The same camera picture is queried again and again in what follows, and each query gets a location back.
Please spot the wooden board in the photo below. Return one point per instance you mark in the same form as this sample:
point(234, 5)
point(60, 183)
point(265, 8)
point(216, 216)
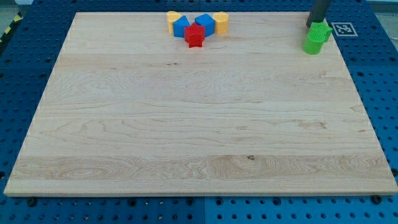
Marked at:
point(132, 111)

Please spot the red star block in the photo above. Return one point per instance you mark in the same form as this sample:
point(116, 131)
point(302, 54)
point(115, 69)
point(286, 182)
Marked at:
point(194, 35)

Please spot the blue triangle block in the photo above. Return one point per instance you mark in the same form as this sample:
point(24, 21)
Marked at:
point(179, 26)

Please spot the blue cube block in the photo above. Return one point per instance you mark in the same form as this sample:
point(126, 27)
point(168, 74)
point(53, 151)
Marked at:
point(207, 22)

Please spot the yellow hexagon block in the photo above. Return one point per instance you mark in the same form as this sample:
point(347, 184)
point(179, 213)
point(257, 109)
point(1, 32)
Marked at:
point(221, 22)

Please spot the yellow heart block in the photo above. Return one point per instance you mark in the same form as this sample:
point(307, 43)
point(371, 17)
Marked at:
point(172, 16)

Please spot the green cylinder block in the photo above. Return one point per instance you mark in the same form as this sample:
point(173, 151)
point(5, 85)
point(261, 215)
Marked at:
point(313, 45)

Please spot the green star block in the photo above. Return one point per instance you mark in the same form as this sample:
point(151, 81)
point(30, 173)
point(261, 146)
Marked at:
point(319, 32)

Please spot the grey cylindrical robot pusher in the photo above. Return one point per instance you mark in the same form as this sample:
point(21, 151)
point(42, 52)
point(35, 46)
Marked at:
point(318, 12)

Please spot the white fiducial marker tag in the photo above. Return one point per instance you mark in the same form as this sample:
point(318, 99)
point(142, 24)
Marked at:
point(344, 29)

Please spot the black bolt left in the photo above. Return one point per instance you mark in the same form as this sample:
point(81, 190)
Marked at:
point(31, 202)

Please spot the black bolt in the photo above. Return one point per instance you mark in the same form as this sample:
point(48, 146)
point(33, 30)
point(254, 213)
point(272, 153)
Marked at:
point(31, 202)
point(376, 199)

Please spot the black bolt right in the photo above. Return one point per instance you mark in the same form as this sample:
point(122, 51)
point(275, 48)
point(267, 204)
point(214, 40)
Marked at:
point(376, 199)

